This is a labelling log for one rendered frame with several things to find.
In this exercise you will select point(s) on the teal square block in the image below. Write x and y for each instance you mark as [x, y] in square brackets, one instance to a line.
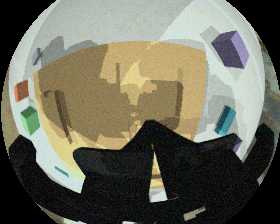
[225, 121]

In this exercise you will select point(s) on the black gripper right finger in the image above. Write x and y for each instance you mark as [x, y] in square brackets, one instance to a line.
[177, 155]

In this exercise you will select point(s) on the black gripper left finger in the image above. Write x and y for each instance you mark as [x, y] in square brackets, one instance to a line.
[135, 160]

